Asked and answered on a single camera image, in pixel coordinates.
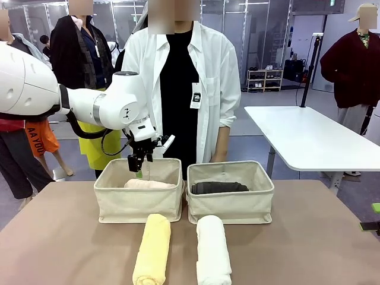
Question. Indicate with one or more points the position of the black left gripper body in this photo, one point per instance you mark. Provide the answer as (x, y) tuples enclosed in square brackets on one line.
[(142, 147)]

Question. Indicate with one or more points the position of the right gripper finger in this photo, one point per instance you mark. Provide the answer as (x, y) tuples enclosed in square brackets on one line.
[(371, 226), (376, 207)]

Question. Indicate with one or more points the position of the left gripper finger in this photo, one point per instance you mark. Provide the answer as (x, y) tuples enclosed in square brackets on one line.
[(149, 155), (135, 163)]

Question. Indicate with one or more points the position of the pink towel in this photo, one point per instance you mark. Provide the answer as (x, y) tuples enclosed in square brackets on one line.
[(148, 184)]

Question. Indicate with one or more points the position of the dark grey towel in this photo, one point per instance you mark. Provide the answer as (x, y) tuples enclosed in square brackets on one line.
[(219, 187)]

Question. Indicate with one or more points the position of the yellow towel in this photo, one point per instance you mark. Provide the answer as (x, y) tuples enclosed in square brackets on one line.
[(153, 249)]

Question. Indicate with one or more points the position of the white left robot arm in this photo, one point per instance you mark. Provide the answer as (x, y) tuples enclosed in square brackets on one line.
[(29, 83)]

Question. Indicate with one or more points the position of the person's left forearm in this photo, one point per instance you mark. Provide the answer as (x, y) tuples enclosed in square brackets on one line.
[(221, 142)]

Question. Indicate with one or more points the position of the beige fabric basket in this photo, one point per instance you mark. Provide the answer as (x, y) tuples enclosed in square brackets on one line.
[(139, 202), (228, 205)]

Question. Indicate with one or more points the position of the person in white shirt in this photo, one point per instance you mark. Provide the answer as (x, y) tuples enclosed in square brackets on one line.
[(184, 89)]

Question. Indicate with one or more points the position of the white name badge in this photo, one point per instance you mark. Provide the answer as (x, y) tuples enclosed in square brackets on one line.
[(196, 96)]

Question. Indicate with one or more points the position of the white side table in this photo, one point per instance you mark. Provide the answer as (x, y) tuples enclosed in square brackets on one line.
[(302, 136)]

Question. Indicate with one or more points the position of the person with yellow skirt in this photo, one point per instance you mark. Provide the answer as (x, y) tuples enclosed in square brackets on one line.
[(86, 59)]

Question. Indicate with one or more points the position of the white rolled towel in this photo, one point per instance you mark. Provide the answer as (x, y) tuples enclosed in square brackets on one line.
[(212, 249)]

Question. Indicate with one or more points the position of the person in red jacket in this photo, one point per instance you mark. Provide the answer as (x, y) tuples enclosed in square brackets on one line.
[(15, 166)]

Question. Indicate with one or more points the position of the person in grey hood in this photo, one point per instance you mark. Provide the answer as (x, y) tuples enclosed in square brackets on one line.
[(141, 20)]

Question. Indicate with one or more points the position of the person in burgundy cardigan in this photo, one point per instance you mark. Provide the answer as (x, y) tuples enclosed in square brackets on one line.
[(353, 74)]

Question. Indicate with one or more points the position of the wooden shoe rack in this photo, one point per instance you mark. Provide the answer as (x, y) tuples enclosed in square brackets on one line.
[(264, 80)]

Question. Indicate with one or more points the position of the black-haired person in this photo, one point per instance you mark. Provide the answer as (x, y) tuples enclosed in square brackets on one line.
[(45, 44)]

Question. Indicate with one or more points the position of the black tripod stand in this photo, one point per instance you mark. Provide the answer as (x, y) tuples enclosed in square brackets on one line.
[(308, 74)]

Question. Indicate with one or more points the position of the black equipment case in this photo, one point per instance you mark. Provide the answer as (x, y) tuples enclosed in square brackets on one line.
[(294, 71)]

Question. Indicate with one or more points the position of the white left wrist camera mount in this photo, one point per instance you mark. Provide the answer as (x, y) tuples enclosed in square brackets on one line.
[(168, 144)]

